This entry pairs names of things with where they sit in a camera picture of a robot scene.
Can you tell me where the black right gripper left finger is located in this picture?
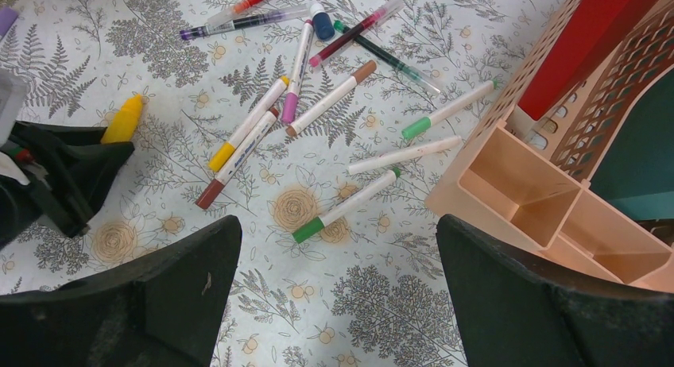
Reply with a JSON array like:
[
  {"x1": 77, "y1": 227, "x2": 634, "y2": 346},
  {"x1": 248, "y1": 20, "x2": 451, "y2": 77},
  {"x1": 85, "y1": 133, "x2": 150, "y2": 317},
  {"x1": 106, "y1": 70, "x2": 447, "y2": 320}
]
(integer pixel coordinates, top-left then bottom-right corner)
[{"x1": 1, "y1": 215, "x2": 242, "y2": 366}]

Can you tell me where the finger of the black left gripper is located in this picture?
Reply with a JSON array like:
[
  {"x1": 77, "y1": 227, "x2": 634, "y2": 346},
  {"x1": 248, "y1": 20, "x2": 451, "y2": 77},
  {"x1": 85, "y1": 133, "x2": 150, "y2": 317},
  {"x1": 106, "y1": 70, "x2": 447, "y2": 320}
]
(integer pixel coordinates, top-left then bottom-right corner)
[
  {"x1": 7, "y1": 135, "x2": 90, "y2": 238},
  {"x1": 10, "y1": 121, "x2": 134, "y2": 218}
]

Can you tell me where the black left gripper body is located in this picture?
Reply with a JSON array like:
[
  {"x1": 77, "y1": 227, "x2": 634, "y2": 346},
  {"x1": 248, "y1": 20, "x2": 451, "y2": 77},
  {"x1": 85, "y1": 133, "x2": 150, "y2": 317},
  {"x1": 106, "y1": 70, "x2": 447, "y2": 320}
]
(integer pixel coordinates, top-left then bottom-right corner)
[{"x1": 1, "y1": 143, "x2": 45, "y2": 249}]

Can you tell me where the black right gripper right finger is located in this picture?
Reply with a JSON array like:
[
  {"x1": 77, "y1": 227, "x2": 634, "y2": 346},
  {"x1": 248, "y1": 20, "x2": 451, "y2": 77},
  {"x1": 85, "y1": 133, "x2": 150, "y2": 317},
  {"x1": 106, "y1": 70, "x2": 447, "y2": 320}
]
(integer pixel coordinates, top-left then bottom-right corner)
[{"x1": 436, "y1": 214, "x2": 673, "y2": 366}]

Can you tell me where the yellow ink bottle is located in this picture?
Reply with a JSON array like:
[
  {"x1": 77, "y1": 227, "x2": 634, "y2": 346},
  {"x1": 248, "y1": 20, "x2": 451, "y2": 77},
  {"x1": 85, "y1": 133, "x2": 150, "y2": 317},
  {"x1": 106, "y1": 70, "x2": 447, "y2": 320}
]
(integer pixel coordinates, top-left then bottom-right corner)
[{"x1": 100, "y1": 95, "x2": 144, "y2": 144}]

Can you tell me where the teal file folder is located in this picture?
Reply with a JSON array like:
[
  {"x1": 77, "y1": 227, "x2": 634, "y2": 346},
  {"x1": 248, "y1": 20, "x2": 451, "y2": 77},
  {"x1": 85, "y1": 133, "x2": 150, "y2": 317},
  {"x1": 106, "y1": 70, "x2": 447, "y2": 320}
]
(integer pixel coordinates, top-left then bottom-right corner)
[{"x1": 591, "y1": 71, "x2": 673, "y2": 221}]

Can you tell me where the red file folder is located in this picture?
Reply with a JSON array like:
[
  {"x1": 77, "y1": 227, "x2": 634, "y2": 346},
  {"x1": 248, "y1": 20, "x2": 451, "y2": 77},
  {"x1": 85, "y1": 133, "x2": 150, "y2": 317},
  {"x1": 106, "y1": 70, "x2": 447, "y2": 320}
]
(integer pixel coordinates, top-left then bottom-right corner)
[{"x1": 517, "y1": 0, "x2": 659, "y2": 122}]

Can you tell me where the floral desk mat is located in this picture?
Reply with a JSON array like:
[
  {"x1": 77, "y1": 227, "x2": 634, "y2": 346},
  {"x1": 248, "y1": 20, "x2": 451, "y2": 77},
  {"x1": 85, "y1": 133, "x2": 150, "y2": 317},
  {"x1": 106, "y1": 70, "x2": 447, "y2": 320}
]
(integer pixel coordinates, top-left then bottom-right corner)
[{"x1": 0, "y1": 0, "x2": 575, "y2": 367}]

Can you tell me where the dark red capped white marker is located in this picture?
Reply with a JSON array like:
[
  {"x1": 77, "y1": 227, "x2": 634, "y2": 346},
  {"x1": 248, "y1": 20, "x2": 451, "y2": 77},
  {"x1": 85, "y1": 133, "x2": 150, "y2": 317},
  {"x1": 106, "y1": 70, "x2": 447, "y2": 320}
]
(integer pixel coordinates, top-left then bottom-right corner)
[{"x1": 196, "y1": 106, "x2": 280, "y2": 210}]

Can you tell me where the peach plastic file organizer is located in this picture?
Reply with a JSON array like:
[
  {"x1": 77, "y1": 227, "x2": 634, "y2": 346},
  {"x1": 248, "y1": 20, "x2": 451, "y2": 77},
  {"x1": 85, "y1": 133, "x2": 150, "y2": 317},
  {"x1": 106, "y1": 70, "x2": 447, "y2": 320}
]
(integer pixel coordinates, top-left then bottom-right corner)
[{"x1": 426, "y1": 0, "x2": 673, "y2": 292}]

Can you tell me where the yellow capped white marker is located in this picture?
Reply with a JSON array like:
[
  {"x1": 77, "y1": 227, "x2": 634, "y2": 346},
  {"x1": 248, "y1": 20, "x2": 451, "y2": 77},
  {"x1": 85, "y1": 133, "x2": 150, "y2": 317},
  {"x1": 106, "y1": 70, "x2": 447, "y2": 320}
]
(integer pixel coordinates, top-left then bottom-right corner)
[{"x1": 208, "y1": 76, "x2": 289, "y2": 172}]

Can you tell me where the purple clear pen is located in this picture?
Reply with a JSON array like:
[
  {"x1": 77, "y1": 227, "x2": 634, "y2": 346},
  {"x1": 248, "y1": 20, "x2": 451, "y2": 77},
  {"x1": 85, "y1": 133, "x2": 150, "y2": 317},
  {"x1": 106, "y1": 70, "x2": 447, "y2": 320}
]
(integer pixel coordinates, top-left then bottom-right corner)
[{"x1": 180, "y1": 5, "x2": 310, "y2": 41}]

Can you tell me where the purple capped white marker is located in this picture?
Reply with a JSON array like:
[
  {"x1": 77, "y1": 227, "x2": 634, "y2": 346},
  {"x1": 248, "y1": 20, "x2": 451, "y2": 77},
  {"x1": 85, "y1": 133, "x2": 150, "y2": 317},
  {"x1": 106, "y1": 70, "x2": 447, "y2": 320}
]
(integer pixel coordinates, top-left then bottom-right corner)
[{"x1": 0, "y1": 6, "x2": 19, "y2": 40}]

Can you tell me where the green capped white marker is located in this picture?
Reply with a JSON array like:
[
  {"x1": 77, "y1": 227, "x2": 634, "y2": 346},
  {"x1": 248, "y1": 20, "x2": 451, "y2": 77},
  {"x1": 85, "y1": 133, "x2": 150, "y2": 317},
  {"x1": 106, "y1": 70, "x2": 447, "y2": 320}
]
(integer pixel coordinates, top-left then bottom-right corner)
[{"x1": 292, "y1": 168, "x2": 401, "y2": 244}]

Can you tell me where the light green capped marker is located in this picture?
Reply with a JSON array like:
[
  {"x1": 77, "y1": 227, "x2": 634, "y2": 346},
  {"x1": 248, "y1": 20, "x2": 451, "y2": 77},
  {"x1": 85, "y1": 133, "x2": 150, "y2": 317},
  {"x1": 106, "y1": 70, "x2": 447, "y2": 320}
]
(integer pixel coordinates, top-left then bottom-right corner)
[{"x1": 401, "y1": 79, "x2": 498, "y2": 141}]

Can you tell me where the plain white marker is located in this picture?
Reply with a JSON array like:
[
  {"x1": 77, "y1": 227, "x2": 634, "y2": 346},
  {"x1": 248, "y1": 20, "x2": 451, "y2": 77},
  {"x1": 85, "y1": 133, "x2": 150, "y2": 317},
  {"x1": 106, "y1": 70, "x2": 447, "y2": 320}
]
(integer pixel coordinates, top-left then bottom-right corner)
[{"x1": 347, "y1": 136, "x2": 463, "y2": 175}]

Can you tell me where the pink capped white marker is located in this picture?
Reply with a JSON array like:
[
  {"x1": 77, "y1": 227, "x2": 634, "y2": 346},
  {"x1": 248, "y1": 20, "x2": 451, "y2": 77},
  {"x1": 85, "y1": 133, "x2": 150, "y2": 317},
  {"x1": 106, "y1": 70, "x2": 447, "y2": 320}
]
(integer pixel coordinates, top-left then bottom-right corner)
[{"x1": 281, "y1": 19, "x2": 314, "y2": 124}]

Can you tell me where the brown capped white marker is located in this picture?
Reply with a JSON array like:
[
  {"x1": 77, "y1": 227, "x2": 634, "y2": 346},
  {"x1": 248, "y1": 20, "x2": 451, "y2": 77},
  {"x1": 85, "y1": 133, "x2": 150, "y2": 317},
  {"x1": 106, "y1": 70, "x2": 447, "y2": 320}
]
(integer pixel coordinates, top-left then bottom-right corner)
[{"x1": 285, "y1": 60, "x2": 377, "y2": 137}]

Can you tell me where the pink clear pen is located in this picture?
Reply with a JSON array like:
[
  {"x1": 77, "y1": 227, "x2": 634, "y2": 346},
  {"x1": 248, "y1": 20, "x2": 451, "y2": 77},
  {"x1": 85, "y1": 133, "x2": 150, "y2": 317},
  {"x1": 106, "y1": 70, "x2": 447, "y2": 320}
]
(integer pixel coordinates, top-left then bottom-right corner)
[{"x1": 308, "y1": 0, "x2": 405, "y2": 68}]

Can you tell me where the orange clear pen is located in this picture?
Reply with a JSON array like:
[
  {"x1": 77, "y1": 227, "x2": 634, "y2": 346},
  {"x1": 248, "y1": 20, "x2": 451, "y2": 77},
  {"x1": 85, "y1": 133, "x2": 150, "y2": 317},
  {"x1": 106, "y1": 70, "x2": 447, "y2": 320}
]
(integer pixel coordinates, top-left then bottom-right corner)
[{"x1": 206, "y1": 0, "x2": 265, "y2": 28}]

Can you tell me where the blue ink bottle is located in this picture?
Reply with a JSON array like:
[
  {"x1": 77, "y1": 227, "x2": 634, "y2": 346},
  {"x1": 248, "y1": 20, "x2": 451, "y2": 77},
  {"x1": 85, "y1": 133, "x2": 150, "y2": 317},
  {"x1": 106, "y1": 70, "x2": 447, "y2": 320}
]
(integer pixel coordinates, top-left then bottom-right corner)
[{"x1": 309, "y1": 2, "x2": 335, "y2": 41}]

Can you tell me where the green clear pen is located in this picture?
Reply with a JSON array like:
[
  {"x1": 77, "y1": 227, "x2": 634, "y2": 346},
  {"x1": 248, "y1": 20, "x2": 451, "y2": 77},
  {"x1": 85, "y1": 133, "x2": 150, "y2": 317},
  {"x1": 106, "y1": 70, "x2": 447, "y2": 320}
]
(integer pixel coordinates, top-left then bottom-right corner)
[{"x1": 354, "y1": 35, "x2": 442, "y2": 96}]

